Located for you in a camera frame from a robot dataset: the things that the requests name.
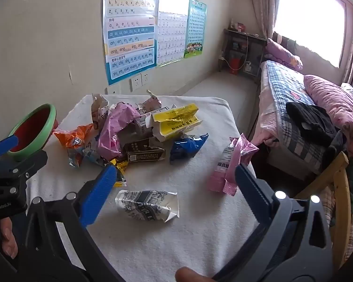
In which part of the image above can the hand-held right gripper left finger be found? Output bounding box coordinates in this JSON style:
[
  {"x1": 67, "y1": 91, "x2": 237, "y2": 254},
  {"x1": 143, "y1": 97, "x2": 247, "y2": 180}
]
[{"x1": 22, "y1": 164, "x2": 120, "y2": 282}]

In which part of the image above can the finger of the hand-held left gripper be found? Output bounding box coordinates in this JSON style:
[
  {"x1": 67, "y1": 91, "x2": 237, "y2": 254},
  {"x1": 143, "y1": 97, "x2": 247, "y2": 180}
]
[
  {"x1": 0, "y1": 135, "x2": 19, "y2": 165},
  {"x1": 0, "y1": 150, "x2": 48, "y2": 180}
]

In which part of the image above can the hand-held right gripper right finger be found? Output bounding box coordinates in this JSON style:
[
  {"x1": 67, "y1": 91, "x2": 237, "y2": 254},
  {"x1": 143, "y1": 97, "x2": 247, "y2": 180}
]
[{"x1": 215, "y1": 163, "x2": 334, "y2": 282}]

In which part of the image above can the red bin with green rim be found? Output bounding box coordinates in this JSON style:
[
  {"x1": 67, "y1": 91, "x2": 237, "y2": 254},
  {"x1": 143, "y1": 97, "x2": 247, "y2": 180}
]
[{"x1": 7, "y1": 103, "x2": 59, "y2": 162}]

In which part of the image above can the pink sachet pack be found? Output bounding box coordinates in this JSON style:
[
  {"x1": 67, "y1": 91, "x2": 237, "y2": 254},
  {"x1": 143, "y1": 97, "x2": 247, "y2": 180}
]
[{"x1": 206, "y1": 133, "x2": 259, "y2": 197}]

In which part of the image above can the small yellow candy wrapper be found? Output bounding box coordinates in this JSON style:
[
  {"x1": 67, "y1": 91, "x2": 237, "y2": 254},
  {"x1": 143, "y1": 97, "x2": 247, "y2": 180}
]
[{"x1": 106, "y1": 158, "x2": 130, "y2": 187}]

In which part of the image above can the silver blue snack wrapper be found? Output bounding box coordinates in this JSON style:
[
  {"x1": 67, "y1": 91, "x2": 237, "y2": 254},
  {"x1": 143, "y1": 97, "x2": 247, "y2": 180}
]
[{"x1": 68, "y1": 144, "x2": 106, "y2": 168}]

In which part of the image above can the orange snack wrapper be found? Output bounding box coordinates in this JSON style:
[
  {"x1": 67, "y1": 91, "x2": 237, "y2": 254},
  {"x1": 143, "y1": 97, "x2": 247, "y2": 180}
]
[{"x1": 53, "y1": 123, "x2": 95, "y2": 156}]

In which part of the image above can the white black patterned packet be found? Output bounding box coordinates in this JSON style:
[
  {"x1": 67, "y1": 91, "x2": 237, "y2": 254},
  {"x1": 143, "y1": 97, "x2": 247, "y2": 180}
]
[{"x1": 115, "y1": 190, "x2": 180, "y2": 223}]

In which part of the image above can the dark brown cigarette carton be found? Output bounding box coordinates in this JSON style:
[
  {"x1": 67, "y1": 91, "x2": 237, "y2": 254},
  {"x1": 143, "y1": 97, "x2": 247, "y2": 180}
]
[{"x1": 122, "y1": 137, "x2": 166, "y2": 163}]

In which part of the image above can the pink plastic wrapper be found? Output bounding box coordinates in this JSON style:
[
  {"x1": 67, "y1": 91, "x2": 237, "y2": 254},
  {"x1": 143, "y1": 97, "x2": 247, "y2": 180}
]
[{"x1": 98, "y1": 102, "x2": 142, "y2": 160}]

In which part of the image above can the white medicine box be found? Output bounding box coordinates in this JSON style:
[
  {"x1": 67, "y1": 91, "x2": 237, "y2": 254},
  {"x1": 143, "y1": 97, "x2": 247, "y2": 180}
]
[{"x1": 134, "y1": 113, "x2": 153, "y2": 137}]

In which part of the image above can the brown white paper wrapper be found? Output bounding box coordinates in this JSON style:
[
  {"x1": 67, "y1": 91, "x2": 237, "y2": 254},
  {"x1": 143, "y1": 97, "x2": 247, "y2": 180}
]
[{"x1": 91, "y1": 93, "x2": 110, "y2": 130}]

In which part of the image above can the yellow cardboard box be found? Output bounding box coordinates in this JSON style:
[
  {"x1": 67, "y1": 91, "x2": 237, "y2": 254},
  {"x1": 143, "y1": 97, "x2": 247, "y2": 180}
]
[{"x1": 145, "y1": 103, "x2": 201, "y2": 143}]

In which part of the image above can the pinkish paper wrapper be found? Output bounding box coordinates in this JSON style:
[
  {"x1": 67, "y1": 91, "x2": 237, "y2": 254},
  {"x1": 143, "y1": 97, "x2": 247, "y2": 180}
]
[{"x1": 137, "y1": 90, "x2": 163, "y2": 114}]

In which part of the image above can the person's left hand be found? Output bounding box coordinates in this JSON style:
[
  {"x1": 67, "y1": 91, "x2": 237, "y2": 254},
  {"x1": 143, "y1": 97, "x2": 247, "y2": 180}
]
[{"x1": 0, "y1": 217, "x2": 19, "y2": 260}]

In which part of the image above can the person's right hand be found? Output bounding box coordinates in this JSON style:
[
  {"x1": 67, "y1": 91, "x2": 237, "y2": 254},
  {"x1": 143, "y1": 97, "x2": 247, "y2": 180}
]
[{"x1": 175, "y1": 267, "x2": 215, "y2": 282}]

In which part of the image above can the white towel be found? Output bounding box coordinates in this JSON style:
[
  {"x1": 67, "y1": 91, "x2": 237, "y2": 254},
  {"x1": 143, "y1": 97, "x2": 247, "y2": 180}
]
[{"x1": 26, "y1": 94, "x2": 271, "y2": 282}]

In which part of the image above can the pink bed sheet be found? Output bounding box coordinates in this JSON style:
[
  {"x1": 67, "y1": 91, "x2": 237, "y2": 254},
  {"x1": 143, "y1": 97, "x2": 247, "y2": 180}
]
[{"x1": 251, "y1": 62, "x2": 286, "y2": 153}]

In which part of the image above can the wooden chair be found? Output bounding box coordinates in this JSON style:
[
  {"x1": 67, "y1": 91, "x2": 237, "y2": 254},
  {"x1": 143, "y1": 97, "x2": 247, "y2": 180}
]
[{"x1": 294, "y1": 151, "x2": 353, "y2": 271}]

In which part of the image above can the black cloth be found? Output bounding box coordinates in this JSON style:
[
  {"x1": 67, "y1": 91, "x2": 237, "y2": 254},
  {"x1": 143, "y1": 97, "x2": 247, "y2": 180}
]
[{"x1": 286, "y1": 101, "x2": 337, "y2": 147}]

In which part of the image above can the checked chair cushion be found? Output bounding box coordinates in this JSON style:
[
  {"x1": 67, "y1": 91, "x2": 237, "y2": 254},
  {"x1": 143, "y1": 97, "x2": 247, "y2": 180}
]
[{"x1": 321, "y1": 182, "x2": 353, "y2": 241}]

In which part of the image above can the bed with plaid quilt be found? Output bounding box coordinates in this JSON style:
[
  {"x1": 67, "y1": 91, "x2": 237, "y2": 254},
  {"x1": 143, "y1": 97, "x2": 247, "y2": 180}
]
[{"x1": 260, "y1": 60, "x2": 342, "y2": 177}]

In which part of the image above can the pink flowered quilt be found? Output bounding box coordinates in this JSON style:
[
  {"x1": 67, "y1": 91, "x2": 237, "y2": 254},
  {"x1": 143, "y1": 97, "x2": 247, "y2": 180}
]
[{"x1": 304, "y1": 75, "x2": 353, "y2": 153}]

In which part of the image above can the red bucket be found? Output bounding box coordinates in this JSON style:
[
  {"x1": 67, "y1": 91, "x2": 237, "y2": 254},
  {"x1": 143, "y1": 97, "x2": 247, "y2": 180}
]
[{"x1": 229, "y1": 57, "x2": 242, "y2": 74}]

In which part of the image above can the purple pillow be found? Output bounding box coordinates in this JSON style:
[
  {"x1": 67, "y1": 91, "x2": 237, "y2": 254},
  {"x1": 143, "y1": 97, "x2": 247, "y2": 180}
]
[{"x1": 266, "y1": 38, "x2": 303, "y2": 71}]

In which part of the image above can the dark metal shelf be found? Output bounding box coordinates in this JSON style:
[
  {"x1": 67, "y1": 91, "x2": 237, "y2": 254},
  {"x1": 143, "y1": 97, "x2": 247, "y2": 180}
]
[{"x1": 218, "y1": 28, "x2": 268, "y2": 83}]

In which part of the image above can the red white small box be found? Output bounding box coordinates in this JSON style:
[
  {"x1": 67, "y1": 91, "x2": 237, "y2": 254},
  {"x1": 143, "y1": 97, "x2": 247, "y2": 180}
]
[{"x1": 231, "y1": 20, "x2": 248, "y2": 33}]

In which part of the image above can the bright window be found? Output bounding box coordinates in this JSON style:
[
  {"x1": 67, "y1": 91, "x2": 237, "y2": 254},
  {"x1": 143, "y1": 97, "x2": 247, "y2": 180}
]
[{"x1": 273, "y1": 0, "x2": 346, "y2": 68}]

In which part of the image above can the colourful letter wall poster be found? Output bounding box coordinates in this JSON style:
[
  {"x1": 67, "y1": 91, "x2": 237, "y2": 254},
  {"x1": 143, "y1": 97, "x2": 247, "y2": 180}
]
[{"x1": 102, "y1": 0, "x2": 160, "y2": 86}]

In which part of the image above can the green blue wall poster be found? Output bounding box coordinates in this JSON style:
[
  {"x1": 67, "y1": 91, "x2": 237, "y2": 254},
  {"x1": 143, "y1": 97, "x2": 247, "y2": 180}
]
[{"x1": 185, "y1": 0, "x2": 208, "y2": 60}]

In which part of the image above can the white chart wall poster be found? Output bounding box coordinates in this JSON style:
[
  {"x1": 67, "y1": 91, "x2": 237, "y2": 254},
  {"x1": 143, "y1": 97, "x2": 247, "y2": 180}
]
[{"x1": 156, "y1": 0, "x2": 190, "y2": 68}]

